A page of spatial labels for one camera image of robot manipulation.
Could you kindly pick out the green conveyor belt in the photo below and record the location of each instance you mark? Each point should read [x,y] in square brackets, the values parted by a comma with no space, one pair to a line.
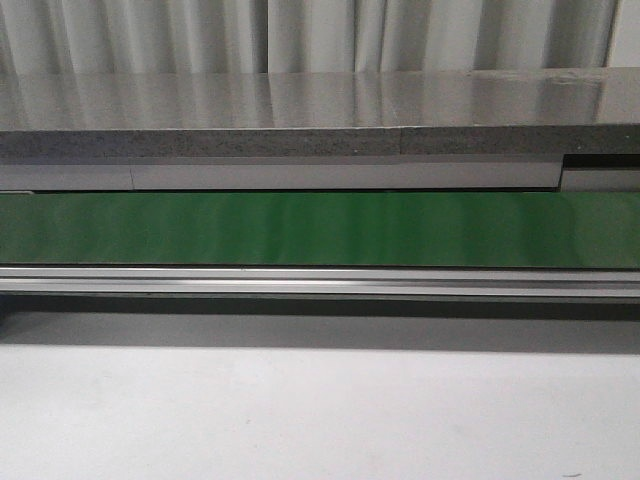
[324,229]

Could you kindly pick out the white pleated curtain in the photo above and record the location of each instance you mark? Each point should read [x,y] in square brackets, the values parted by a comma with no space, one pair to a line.
[314,36]

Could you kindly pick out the aluminium front conveyor rail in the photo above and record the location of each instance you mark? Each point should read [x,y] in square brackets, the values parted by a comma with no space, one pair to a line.
[386,282]

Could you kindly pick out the grey rear conveyor rail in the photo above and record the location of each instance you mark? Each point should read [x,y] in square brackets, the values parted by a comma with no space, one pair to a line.
[528,172]

